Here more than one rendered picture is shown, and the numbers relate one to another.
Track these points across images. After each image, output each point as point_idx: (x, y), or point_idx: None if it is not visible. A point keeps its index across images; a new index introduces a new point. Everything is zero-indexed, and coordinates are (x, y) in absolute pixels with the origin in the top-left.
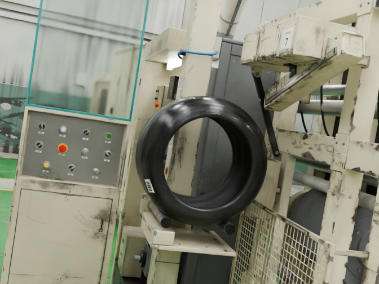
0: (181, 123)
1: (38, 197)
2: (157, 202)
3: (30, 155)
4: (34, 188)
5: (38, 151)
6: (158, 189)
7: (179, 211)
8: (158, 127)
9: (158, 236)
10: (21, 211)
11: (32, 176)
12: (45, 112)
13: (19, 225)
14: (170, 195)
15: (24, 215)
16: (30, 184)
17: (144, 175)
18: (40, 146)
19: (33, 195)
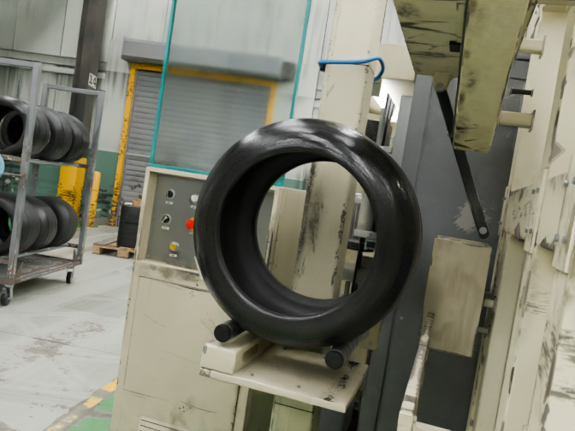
0: (244, 162)
1: (158, 289)
2: (214, 298)
3: (156, 233)
4: (155, 277)
5: (165, 228)
6: (210, 274)
7: (243, 315)
8: (214, 170)
9: (209, 356)
10: (138, 306)
11: (157, 261)
12: (169, 174)
13: (136, 325)
14: (226, 286)
15: (142, 312)
16: (150, 271)
17: (195, 250)
18: (165, 221)
19: (152, 286)
